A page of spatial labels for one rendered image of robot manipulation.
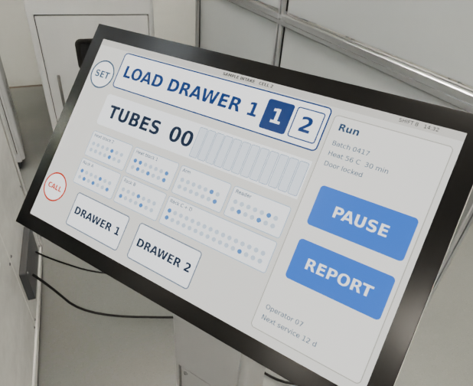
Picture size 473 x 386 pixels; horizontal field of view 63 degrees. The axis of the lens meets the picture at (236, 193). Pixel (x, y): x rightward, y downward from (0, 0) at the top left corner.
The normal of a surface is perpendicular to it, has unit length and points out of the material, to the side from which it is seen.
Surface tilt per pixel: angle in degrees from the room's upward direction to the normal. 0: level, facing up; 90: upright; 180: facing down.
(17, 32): 90
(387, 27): 90
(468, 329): 0
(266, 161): 50
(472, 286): 0
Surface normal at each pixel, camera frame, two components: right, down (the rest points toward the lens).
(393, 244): -0.35, -0.16
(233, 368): -0.51, 0.47
